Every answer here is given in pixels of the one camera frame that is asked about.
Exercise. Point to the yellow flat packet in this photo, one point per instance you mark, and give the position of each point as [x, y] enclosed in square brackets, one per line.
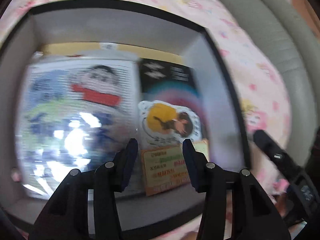
[150, 50]

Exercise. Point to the clear cartoon zip pouch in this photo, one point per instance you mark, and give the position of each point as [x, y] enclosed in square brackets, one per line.
[75, 105]

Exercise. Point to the orange printed card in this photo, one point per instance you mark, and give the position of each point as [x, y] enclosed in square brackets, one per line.
[165, 162]

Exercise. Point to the yellow figure sticker card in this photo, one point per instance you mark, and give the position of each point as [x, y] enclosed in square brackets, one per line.
[160, 117]

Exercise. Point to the pink printed blanket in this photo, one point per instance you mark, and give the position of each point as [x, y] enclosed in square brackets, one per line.
[250, 62]

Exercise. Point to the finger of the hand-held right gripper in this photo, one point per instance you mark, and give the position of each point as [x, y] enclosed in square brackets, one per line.
[270, 147]

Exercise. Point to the black storage box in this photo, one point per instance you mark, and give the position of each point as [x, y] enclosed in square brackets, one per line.
[212, 80]

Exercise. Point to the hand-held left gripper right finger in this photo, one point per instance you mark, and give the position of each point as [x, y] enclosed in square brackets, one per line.
[192, 165]

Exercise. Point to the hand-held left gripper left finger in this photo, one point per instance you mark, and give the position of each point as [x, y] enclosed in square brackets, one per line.
[130, 160]

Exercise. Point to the person's leg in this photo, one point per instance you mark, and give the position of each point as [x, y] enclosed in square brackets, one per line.
[307, 7]

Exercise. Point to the black screen protector box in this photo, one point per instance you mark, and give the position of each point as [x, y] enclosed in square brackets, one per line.
[175, 90]

